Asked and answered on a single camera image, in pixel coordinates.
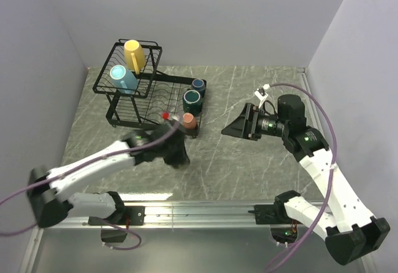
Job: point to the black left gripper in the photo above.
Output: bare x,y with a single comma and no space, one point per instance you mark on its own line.
181,157

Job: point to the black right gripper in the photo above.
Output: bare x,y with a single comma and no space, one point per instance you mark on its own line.
245,125

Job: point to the red orange mug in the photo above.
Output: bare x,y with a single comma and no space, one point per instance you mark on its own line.
189,121

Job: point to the dark green patterned mug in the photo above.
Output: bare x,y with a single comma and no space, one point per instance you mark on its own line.
192,102

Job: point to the dark blue glossy mug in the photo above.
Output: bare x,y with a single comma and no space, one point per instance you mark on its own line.
200,86

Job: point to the light blue ceramic mug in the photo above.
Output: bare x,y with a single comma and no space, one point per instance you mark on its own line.
123,79

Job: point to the yellow ceramic mug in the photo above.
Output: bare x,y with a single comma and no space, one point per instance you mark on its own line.
134,56

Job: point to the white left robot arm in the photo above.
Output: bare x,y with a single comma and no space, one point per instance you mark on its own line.
54,194

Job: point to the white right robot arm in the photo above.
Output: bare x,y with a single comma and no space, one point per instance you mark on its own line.
350,230

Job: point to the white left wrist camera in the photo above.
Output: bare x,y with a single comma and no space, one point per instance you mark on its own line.
172,117

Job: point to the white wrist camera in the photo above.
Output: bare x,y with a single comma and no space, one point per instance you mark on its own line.
262,95
172,117

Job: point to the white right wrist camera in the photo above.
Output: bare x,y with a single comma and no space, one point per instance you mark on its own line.
262,95

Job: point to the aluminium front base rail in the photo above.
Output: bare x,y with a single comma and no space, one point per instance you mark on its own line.
186,215

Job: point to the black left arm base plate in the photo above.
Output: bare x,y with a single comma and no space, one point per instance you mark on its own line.
133,216

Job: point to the aluminium table edge rail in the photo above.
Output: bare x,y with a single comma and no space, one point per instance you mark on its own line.
312,108

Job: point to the black wire dish rack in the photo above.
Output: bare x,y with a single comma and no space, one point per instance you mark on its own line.
156,92

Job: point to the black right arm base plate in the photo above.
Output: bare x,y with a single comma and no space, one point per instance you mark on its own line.
270,214

